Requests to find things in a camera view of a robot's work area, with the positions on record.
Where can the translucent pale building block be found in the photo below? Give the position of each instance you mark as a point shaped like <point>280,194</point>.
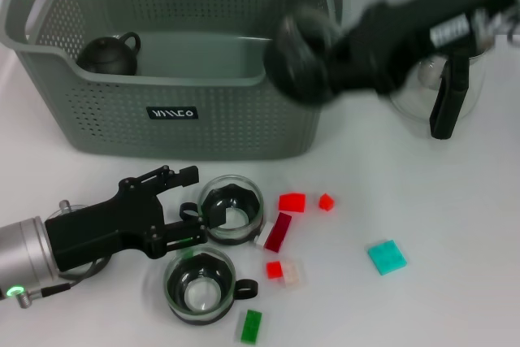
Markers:
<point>291,276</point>

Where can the flat bright red block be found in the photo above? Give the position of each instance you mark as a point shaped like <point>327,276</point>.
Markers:
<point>292,202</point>

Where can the grey perforated plastic storage bin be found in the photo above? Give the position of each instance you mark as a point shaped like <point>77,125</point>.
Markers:
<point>162,135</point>

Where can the small square red block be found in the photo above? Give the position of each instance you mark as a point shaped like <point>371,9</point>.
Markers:
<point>274,270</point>

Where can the dark brown clay teapot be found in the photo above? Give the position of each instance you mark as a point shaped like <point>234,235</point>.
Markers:
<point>107,56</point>

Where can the tiny bright red block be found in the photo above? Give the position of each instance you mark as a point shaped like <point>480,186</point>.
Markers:
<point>326,202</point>

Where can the long dark red block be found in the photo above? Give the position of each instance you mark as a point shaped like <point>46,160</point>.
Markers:
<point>278,233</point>

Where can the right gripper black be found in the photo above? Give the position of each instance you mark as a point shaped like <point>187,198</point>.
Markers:
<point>406,34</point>

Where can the long green building block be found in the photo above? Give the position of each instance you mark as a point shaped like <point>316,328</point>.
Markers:
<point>251,326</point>

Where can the glass teapot with black lid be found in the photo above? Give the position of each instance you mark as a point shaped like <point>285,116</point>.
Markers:
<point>447,111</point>

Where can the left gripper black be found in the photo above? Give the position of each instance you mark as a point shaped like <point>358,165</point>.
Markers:
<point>101,229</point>

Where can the teal square building block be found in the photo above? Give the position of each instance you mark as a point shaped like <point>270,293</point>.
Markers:
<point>388,257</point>

